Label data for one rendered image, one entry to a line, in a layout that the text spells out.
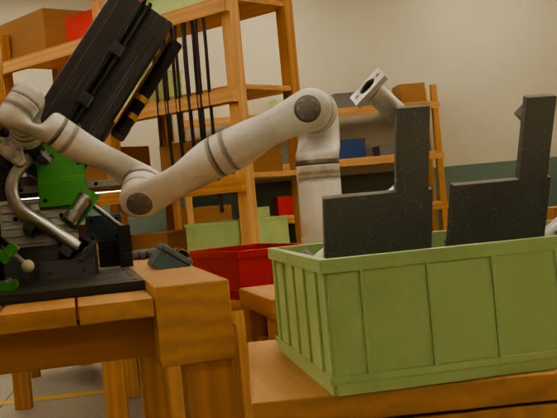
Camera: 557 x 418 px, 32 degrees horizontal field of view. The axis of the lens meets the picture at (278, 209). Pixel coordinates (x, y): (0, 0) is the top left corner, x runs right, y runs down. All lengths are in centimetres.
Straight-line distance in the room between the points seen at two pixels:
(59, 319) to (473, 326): 82
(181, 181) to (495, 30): 1039
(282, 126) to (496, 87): 1026
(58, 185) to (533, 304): 141
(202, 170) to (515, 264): 94
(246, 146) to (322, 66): 967
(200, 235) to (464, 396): 407
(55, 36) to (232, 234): 203
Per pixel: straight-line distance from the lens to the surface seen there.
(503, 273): 125
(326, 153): 197
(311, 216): 197
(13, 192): 234
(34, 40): 648
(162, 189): 206
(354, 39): 1178
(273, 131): 198
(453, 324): 123
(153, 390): 322
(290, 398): 122
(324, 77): 1164
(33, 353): 186
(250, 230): 493
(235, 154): 200
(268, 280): 238
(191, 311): 178
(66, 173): 239
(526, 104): 134
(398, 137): 127
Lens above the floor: 104
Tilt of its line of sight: 1 degrees down
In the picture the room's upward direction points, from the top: 5 degrees counter-clockwise
